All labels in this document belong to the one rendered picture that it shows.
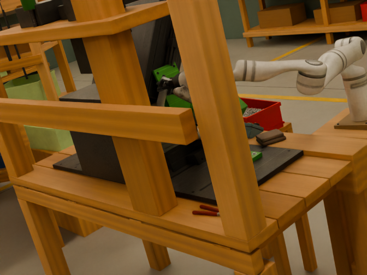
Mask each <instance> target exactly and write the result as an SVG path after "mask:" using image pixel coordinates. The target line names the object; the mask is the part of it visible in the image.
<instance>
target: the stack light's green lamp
mask: <svg viewBox="0 0 367 275"><path fill-rule="evenodd" d="M20 1H21V4H22V8H23V10H24V12H26V11H30V10H34V9H35V6H34V5H35V4H36V1H35V0H20Z"/></svg>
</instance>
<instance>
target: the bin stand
mask: <svg viewBox="0 0 367 275"><path fill-rule="evenodd" d="M278 130H280V131H281V132H285V133H293V129H292V124H291V122H285V123H284V124H283V127H282V128H280V129H278ZM295 226H296V230H297V235H298V240H299V245H300V251H301V255H302V259H303V264H304V270H306V271H310V272H313V271H314V270H315V269H316V268H317V262H316V256H315V251H314V247H313V241H312V236H311V231H310V226H309V220H308V216H307V213H305V214H304V215H303V216H302V217H301V218H299V219H298V220H297V221H296V222H295ZM261 253H262V257H263V258H266V259H270V258H272V257H273V256H274V260H275V265H276V269H277V274H278V275H292V273H291V267H290V264H289V259H288V254H287V249H286V244H285V239H284V236H283V232H282V233H281V234H279V235H278V236H277V237H276V238H275V239H273V240H272V241H271V242H270V243H269V244H267V245H266V246H265V247H264V248H262V249H261Z"/></svg>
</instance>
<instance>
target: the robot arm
mask: <svg viewBox="0 0 367 275"><path fill-rule="evenodd" d="M365 50H366V47H365V42H364V40H363V39H362V38H360V37H349V38H344V39H339V40H337V41H336V42H335V45H334V49H331V50H329V51H327V52H326V53H324V54H323V55H322V56H321V57H320V58H319V59H318V60H314V59H296V60H285V61H249V60H238V61H237V62H236V65H235V68H234V70H233V74H234V79H235V81H249V82H262V81H266V80H268V79H271V78H272V77H274V76H277V75H279V74H282V73H285V72H287V71H298V75H297V81H296V86H297V90H298V91H299V92H300V93H302V94H304V95H315V94H318V93H320V92H322V91H323V90H324V88H325V87H326V85H327V84H328V83H329V82H330V81H331V80H332V79H333V78H334V77H336V76H337V75H339V74H341V76H342V80H343V83H344V88H345V93H346V98H347V102H348V107H349V110H350V115H351V120H352V121H355V122H360V121H366V120H367V76H366V71H365V69H364V68H363V67H359V66H356V65H353V64H352V63H354V62H355V61H358V60H360V59H362V58H363V56H364V54H365ZM164 89H167V90H168V91H167V96H168V95H171V94H174V95H176V96H177V97H179V98H181V99H183V100H185V101H187V102H189V103H192V101H191V96H190V92H189V89H188V84H187V80H186V76H185V72H184V71H182V72H180V73H178V74H176V75H175V76H174V77H170V78H167V77H166V76H165V75H162V78H161V80H160V83H159V86H158V87H157V92H160V91H163V90H164Z"/></svg>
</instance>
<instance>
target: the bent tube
mask: <svg viewBox="0 0 367 275"><path fill-rule="evenodd" d="M167 91H168V90H167V89H164V90H163V91H160V92H159V94H158V98H157V106H162V107H164V103H165V99H166V96H167ZM197 133H198V137H199V138H198V139H197V140H201V137H200V133H199V132H197Z"/></svg>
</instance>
